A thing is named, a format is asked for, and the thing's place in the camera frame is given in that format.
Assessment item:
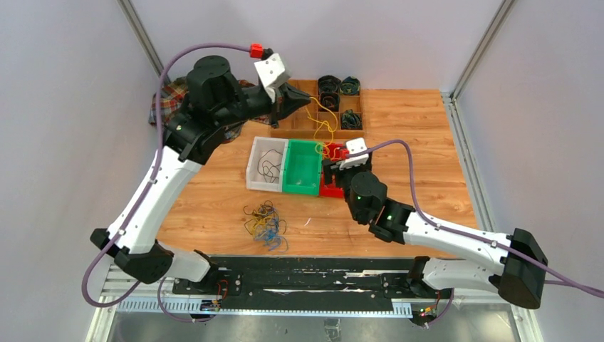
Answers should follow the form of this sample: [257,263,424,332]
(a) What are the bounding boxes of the yellow cable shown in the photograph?
[303,96,340,160]

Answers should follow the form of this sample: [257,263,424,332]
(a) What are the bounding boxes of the brown cable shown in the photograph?
[256,149,284,185]

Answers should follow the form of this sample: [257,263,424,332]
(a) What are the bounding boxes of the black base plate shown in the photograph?
[172,256,451,312]

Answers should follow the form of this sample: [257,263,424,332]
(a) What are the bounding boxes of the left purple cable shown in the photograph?
[80,42,265,325]

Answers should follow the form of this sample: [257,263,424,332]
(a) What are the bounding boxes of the rolled green tie top-right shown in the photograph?
[339,76,361,96]

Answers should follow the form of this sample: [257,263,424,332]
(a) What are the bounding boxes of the rolled dark tie top-left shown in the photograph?
[317,75,341,94]

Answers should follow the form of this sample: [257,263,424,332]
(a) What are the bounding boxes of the rolled dark tie middle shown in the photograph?
[319,92,340,112]

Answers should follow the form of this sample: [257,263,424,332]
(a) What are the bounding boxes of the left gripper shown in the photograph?
[215,83,313,129]

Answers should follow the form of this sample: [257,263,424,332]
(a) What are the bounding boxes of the aluminium rail frame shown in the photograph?
[86,280,542,341]

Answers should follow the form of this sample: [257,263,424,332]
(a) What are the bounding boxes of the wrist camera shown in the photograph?
[254,53,291,103]
[339,138,369,170]

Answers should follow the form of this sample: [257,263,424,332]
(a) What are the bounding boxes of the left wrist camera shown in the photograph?
[254,53,291,103]

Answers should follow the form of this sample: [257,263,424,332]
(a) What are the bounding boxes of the green plastic bin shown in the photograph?
[282,139,323,197]

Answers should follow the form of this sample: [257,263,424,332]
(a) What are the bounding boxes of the wooden compartment tray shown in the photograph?
[269,79,369,141]

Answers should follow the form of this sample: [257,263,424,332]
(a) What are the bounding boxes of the purple cable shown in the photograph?
[80,42,265,325]
[347,138,604,328]

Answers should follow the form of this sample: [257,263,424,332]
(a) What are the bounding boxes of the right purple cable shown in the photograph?
[347,138,604,328]

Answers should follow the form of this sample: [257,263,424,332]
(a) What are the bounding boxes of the red plastic bin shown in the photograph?
[319,142,348,198]

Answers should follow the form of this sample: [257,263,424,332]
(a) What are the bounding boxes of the plaid cloth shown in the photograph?
[147,77,268,143]

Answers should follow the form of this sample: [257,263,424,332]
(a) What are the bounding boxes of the rolled green tie bottom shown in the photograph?
[340,109,363,130]

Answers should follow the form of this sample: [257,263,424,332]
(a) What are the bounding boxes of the cable bundle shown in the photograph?
[242,201,290,254]

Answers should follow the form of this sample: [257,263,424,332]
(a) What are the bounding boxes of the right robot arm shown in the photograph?
[322,160,548,309]

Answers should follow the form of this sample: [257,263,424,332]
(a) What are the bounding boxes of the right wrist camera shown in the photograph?
[339,138,369,170]

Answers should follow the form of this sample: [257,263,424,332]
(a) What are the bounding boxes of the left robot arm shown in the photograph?
[90,53,311,294]

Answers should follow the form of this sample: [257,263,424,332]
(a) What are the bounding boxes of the white plastic bin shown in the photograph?
[246,136,288,192]

